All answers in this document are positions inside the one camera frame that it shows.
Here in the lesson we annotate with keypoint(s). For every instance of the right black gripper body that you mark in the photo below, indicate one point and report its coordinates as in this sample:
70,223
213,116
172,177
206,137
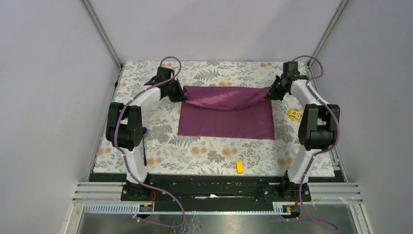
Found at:
276,91

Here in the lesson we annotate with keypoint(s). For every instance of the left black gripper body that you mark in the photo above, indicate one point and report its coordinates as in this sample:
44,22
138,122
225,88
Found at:
175,93

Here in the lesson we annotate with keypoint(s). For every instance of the purple satin napkin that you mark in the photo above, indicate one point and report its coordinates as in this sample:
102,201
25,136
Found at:
233,112

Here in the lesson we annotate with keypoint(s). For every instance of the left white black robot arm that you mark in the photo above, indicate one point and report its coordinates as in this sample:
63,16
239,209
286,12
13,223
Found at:
125,129

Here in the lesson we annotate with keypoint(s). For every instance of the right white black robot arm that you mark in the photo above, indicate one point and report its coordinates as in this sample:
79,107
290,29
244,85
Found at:
318,132

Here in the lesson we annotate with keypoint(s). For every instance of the floral tablecloth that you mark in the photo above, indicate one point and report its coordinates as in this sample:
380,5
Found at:
169,153

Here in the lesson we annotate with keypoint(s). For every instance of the yellow block near front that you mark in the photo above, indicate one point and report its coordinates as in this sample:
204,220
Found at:
239,167

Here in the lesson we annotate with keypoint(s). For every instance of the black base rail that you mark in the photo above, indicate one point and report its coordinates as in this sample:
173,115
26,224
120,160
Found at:
219,193

